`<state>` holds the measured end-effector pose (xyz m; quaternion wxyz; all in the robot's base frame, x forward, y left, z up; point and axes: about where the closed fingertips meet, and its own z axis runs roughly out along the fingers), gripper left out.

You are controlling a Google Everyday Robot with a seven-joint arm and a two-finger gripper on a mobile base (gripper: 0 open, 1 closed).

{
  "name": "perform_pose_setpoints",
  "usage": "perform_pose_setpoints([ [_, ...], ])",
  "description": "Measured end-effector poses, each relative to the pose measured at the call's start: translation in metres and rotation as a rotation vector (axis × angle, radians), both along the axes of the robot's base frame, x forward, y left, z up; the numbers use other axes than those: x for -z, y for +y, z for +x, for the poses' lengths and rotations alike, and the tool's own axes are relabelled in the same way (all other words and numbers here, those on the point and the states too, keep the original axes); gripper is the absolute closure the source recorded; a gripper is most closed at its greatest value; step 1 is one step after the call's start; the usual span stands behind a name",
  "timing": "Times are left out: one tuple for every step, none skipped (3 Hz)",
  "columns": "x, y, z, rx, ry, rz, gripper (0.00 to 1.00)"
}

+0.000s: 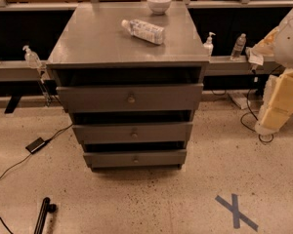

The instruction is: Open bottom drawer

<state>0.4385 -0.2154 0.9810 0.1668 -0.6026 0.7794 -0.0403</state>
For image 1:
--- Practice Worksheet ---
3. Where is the grey middle drawer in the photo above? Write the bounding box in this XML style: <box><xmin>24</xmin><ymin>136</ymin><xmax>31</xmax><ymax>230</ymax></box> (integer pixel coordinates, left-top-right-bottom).
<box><xmin>73</xmin><ymin>123</ymin><xmax>192</xmax><ymax>144</ymax></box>

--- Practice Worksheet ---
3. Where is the grey bottom drawer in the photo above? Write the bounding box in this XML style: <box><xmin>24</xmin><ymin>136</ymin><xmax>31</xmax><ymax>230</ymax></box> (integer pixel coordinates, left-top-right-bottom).
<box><xmin>84</xmin><ymin>149</ymin><xmax>187</xmax><ymax>169</ymax></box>

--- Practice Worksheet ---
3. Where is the black bracket left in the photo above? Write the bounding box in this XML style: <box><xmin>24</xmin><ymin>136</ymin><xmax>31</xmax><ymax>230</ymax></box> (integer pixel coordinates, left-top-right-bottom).
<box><xmin>4</xmin><ymin>96</ymin><xmax>21</xmax><ymax>114</ymax></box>

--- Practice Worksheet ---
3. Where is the blue tape cross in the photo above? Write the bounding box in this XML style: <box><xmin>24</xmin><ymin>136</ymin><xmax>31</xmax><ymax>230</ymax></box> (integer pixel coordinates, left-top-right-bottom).
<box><xmin>215</xmin><ymin>194</ymin><xmax>259</xmax><ymax>231</ymax></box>

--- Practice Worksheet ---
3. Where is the white bowl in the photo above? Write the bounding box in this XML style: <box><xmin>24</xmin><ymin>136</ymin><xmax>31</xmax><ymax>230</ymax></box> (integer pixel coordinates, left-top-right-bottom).
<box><xmin>146</xmin><ymin>0</ymin><xmax>172</xmax><ymax>15</ymax></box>

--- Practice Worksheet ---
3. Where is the black adapter cable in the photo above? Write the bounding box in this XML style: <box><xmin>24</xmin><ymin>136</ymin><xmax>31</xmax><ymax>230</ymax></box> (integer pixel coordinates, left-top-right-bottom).
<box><xmin>0</xmin><ymin>123</ymin><xmax>74</xmax><ymax>189</ymax></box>

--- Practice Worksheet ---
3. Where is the white pump sanitizer bottle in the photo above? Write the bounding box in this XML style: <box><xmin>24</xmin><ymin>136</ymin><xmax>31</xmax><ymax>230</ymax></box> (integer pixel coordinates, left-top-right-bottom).
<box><xmin>203</xmin><ymin>32</ymin><xmax>215</xmax><ymax>57</ymax></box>

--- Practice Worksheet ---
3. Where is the clear pump bottle left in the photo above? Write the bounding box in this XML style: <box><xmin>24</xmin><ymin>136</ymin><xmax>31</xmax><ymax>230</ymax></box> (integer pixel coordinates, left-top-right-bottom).
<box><xmin>22</xmin><ymin>45</ymin><xmax>42</xmax><ymax>68</ymax></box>

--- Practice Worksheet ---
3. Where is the lying clear water bottle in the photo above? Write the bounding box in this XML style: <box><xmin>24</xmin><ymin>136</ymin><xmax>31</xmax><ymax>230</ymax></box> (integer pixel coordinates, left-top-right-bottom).
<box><xmin>121</xmin><ymin>19</ymin><xmax>164</xmax><ymax>45</ymax></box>

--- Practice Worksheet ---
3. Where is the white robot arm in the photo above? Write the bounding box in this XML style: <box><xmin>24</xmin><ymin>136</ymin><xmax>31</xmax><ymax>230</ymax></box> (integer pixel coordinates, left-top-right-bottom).
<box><xmin>252</xmin><ymin>8</ymin><xmax>293</xmax><ymax>136</ymax></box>

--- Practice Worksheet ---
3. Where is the black power adapter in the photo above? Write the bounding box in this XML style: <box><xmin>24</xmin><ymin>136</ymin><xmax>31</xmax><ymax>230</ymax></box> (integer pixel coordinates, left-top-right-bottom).
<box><xmin>25</xmin><ymin>137</ymin><xmax>46</xmax><ymax>154</ymax></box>

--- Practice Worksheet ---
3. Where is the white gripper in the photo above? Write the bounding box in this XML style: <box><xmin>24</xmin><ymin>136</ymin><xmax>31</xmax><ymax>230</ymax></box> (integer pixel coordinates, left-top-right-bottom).
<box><xmin>252</xmin><ymin>26</ymin><xmax>293</xmax><ymax>136</ymax></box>

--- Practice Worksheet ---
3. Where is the black cable loop right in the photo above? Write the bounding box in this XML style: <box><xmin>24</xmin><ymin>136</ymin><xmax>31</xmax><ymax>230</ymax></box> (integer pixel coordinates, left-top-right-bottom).
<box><xmin>239</xmin><ymin>65</ymin><xmax>282</xmax><ymax>145</ymax></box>

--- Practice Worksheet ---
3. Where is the grey top drawer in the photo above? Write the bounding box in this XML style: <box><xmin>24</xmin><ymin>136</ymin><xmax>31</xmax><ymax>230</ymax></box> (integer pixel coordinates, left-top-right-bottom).
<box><xmin>57</xmin><ymin>84</ymin><xmax>202</xmax><ymax>113</ymax></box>

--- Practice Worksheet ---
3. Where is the white plastic bag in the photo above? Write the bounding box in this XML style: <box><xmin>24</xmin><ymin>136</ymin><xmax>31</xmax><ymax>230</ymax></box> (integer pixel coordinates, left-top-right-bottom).
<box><xmin>245</xmin><ymin>47</ymin><xmax>264</xmax><ymax>65</ymax></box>

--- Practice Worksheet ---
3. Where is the grey drawer cabinet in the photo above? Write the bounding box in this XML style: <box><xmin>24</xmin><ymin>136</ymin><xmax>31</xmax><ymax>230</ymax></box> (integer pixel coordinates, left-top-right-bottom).
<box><xmin>45</xmin><ymin>1</ymin><xmax>210</xmax><ymax>172</ymax></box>

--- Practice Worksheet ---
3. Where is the flat white paper pad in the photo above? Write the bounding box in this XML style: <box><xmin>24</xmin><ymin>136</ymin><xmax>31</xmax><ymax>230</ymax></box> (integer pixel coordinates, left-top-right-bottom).
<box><xmin>229</xmin><ymin>92</ymin><xmax>249</xmax><ymax>110</ymax></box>

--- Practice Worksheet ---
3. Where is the grey drawer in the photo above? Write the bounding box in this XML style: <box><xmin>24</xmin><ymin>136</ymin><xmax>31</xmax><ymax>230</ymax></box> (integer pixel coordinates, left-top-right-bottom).
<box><xmin>73</xmin><ymin>123</ymin><xmax>192</xmax><ymax>144</ymax></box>
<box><xmin>57</xmin><ymin>84</ymin><xmax>202</xmax><ymax>113</ymax></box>
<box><xmin>84</xmin><ymin>149</ymin><xmax>187</xmax><ymax>169</ymax></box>

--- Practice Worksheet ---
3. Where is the grey shelf rail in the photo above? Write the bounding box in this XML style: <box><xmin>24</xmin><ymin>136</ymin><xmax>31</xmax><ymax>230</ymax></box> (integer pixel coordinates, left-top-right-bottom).
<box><xmin>0</xmin><ymin>56</ymin><xmax>278</xmax><ymax>82</ymax></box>

